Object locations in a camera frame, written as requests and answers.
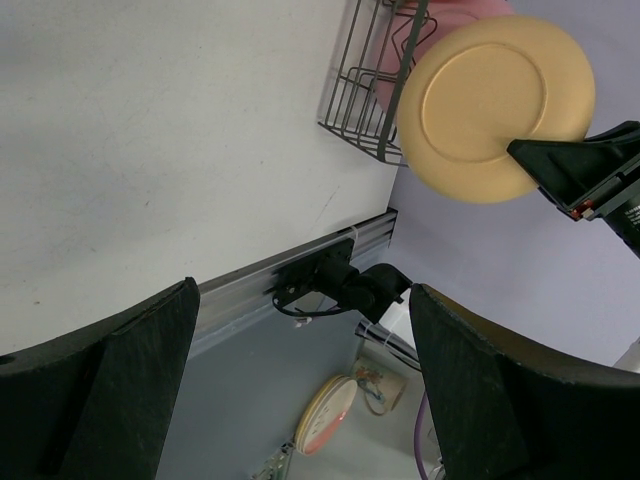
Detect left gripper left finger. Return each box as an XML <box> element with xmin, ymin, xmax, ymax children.
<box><xmin>1</xmin><ymin>278</ymin><xmax>200</xmax><ymax>479</ymax></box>

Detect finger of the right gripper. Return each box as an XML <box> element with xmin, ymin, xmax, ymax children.
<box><xmin>507</xmin><ymin>121</ymin><xmax>639</xmax><ymax>215</ymax></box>

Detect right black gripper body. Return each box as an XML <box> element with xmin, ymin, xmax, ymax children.
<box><xmin>571</xmin><ymin>152</ymin><xmax>639</xmax><ymax>257</ymax></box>

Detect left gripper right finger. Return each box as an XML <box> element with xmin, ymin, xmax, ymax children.
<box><xmin>409</xmin><ymin>284</ymin><xmax>639</xmax><ymax>479</ymax></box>

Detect orange plastic plate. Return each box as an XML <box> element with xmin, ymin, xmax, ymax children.
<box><xmin>396</xmin><ymin>15</ymin><xmax>596</xmax><ymax>204</ymax></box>

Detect pink plastic plate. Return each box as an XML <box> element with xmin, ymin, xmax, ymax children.
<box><xmin>371</xmin><ymin>0</ymin><xmax>515</xmax><ymax>113</ymax></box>

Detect patterned mug on floor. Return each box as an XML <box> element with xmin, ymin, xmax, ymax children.
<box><xmin>351</xmin><ymin>356</ymin><xmax>408</xmax><ymax>417</ymax></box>

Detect stacked plates on floor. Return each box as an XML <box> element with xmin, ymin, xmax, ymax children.
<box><xmin>294</xmin><ymin>375</ymin><xmax>358</xmax><ymax>456</ymax></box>

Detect aluminium table rail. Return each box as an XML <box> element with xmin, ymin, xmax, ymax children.
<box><xmin>188</xmin><ymin>209</ymin><xmax>397</xmax><ymax>359</ymax></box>

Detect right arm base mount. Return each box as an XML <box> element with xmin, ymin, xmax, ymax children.
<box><xmin>265</xmin><ymin>238</ymin><xmax>357</xmax><ymax>328</ymax></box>

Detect black wire dish rack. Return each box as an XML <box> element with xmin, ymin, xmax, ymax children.
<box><xmin>317</xmin><ymin>1</ymin><xmax>429</xmax><ymax>167</ymax></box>

